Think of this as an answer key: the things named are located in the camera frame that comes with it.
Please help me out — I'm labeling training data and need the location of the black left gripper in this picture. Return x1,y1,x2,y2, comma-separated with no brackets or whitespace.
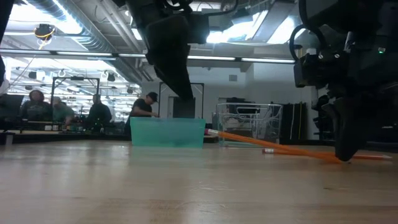
127,0,211,101

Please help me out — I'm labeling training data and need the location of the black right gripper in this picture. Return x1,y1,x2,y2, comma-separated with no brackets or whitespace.
329,30,398,162

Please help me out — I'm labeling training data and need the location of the orange pencil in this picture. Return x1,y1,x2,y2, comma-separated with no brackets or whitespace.
204,128,343,164
262,148,393,161

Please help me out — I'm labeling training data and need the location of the long ceiling light bar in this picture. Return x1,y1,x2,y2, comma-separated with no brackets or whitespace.
0,49,296,65

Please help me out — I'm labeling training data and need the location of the black cabinet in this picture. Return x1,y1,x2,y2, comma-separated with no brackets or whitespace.
279,101,308,141

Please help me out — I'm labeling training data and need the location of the person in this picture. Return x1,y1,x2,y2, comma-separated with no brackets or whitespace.
20,90,53,123
124,91,160,136
51,96,76,126
86,94,113,131

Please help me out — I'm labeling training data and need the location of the teal plastic bin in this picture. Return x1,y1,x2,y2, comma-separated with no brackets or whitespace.
129,117,206,148

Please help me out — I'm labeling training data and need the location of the clear plastic bin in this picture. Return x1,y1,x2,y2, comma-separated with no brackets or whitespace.
216,102,283,148

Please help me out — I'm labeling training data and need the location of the dark monitor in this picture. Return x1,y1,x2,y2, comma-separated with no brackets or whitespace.
0,94,25,119

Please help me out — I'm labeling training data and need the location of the black gantry frame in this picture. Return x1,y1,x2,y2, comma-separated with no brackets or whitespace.
158,82,205,119
50,76,101,108

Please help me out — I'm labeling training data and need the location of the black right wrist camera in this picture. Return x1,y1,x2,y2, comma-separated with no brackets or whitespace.
294,49,333,88

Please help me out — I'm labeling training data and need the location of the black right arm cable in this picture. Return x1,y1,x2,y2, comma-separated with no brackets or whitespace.
289,24,329,63

